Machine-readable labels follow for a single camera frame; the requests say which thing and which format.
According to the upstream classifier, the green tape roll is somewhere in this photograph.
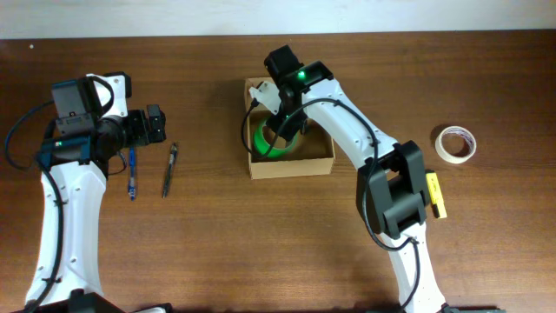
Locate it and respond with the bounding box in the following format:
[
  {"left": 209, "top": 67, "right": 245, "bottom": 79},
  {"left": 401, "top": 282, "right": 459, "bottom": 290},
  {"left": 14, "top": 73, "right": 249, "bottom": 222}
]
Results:
[{"left": 253, "top": 119, "right": 299, "bottom": 159}]

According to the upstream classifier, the beige masking tape roll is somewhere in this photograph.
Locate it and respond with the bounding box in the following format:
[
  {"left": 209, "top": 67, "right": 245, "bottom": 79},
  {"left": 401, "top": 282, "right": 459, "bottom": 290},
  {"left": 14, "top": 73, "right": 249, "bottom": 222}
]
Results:
[{"left": 434, "top": 126, "right": 477, "bottom": 164}]

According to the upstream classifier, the yellow highlighter marker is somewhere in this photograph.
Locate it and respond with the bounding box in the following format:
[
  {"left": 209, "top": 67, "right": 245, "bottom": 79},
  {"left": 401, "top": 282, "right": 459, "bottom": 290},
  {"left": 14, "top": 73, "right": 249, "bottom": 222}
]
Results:
[{"left": 426, "top": 172, "right": 447, "bottom": 219}]

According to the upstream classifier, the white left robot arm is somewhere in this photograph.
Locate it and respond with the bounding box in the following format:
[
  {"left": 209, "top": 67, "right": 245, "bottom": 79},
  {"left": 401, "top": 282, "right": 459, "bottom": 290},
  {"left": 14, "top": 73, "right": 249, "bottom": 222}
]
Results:
[{"left": 25, "top": 72, "right": 166, "bottom": 312}]

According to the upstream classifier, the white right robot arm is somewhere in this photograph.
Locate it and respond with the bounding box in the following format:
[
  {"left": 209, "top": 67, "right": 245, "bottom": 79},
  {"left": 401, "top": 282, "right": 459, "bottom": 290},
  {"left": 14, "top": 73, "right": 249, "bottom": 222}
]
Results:
[{"left": 261, "top": 45, "right": 447, "bottom": 312}]

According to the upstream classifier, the open cardboard box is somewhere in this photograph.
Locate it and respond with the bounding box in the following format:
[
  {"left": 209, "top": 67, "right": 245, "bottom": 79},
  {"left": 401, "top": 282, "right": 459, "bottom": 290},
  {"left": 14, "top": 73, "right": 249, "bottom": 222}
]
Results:
[{"left": 244, "top": 77, "right": 335, "bottom": 180}]

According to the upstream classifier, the black pen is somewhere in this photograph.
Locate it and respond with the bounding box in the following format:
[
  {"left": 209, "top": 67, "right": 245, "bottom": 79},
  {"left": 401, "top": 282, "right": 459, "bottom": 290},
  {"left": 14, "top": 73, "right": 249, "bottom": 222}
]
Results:
[{"left": 162, "top": 143, "right": 178, "bottom": 198}]

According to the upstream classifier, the blue pen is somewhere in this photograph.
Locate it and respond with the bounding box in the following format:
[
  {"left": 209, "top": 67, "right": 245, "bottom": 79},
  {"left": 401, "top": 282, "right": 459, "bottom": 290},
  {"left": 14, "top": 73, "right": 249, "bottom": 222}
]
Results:
[{"left": 128, "top": 147, "right": 136, "bottom": 201}]

